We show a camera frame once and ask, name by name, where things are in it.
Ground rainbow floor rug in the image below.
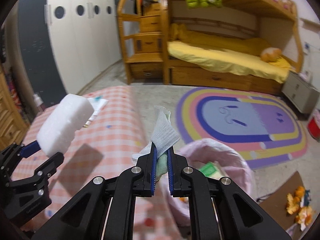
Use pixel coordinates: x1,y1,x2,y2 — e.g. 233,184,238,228
176,87,308,169

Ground wooden bunk bed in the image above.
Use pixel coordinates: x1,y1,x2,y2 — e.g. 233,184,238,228
160,0,304,95

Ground brown cardboard sheet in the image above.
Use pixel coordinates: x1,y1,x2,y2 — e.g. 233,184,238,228
259,171,304,230

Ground grey and white wardrobe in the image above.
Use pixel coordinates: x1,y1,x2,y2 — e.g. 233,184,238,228
4,0,121,107

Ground white foam block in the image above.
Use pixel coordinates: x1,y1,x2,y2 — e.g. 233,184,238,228
36,94,94,158

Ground grey bedside cabinet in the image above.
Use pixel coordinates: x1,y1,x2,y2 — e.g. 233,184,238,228
282,71,319,114

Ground pink trash bag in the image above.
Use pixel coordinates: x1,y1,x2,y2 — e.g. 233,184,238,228
160,138,254,226

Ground red trash bin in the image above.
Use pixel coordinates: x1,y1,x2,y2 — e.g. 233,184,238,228
307,109,320,141

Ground yellow bed sheet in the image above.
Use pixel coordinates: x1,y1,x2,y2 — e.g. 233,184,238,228
167,23,292,84

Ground wooden stair drawer unit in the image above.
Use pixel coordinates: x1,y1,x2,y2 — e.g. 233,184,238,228
117,0,163,84

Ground white tissue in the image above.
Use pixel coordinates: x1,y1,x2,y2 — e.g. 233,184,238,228
132,106,180,181

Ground orange peels on cardboard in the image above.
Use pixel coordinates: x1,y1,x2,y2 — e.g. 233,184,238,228
286,186,315,232

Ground wooden cabinet with drawers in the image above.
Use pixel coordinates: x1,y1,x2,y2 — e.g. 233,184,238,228
0,68,29,150

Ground orange plush toy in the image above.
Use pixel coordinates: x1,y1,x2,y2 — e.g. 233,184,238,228
260,47,282,62

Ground green white paper box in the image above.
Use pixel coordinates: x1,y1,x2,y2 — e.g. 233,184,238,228
199,162,221,179

